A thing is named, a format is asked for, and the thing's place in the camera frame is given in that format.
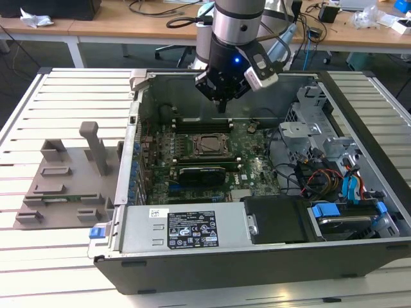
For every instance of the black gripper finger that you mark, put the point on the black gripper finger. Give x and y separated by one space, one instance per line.
205 84
242 89

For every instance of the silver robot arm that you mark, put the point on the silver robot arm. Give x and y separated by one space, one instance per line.
237 19

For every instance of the CPU socket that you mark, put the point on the CPU socket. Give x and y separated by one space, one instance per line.
210 155

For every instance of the black RAM slot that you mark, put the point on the black RAM slot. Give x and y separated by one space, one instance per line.
231 166
205 122
205 158
205 129

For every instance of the coin cell battery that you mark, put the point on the coin cell battery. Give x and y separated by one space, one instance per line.
252 129

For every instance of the black office chair base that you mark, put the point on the black office chair base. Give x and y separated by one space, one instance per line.
173 48

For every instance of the white power strip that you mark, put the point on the white power strip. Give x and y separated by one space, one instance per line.
289 62

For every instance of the silver metal drive cage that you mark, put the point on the silver metal drive cage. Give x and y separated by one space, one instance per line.
298 131

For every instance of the green motherboard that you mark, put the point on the green motherboard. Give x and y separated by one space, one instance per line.
253 167

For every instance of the tall black box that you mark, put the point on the tall black box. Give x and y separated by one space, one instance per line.
297 8

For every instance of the black graphics card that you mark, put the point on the black graphics card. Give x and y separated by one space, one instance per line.
202 176

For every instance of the silver chipset heatsink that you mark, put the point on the silver chipset heatsink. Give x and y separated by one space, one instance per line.
241 195

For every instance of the blue expansion slot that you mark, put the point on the blue expansion slot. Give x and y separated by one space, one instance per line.
175 188

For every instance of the small black box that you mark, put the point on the small black box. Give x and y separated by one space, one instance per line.
328 13

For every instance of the teal box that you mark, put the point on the teal box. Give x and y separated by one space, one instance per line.
356 61

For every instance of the black plastic shroud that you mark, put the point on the black plastic shroud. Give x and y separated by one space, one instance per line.
276 221

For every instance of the flat grey device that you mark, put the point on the flat grey device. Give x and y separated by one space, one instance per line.
356 4

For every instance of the clear plastic bags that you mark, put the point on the clear plastic bags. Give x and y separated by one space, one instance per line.
369 16

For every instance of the hard disk in blue carrier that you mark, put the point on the hard disk in blue carrier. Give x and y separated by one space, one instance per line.
326 211

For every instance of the grey power supply unit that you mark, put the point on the grey power supply unit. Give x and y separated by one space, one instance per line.
141 231

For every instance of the wide black box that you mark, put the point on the wide black box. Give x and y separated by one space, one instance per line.
64 8

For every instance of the grey parts rack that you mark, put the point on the grey parts rack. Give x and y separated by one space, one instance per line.
80 189

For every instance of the blue box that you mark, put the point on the blue box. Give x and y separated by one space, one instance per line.
401 5

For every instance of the crumpled white paper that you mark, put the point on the crumpled white paper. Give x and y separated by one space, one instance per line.
35 20

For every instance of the blue case latch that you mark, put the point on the blue case latch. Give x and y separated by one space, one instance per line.
98 232

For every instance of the black open PC case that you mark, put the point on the black open PC case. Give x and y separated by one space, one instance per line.
224 272

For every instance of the green RAM stick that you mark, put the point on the green RAM stick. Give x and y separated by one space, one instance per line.
61 199

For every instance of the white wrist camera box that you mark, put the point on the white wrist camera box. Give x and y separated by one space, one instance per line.
261 81

